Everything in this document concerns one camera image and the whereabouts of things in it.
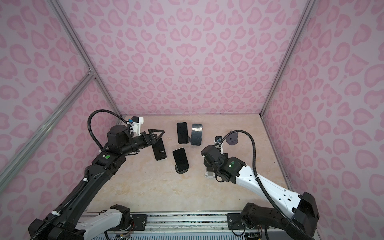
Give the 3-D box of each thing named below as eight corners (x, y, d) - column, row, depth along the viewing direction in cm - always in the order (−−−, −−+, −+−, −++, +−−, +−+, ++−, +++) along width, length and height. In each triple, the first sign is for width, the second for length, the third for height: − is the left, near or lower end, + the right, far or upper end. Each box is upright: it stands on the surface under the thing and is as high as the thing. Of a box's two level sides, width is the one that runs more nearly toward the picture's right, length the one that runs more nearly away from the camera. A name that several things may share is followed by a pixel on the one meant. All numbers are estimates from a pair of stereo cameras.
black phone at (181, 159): (178, 173, 91) (175, 161, 79) (176, 163, 96) (172, 150, 84) (188, 169, 93) (187, 157, 81) (185, 160, 97) (183, 147, 85)
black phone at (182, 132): (177, 145, 104) (175, 133, 94) (179, 134, 110) (177, 122, 100) (188, 145, 104) (186, 133, 94) (188, 134, 110) (187, 122, 100)
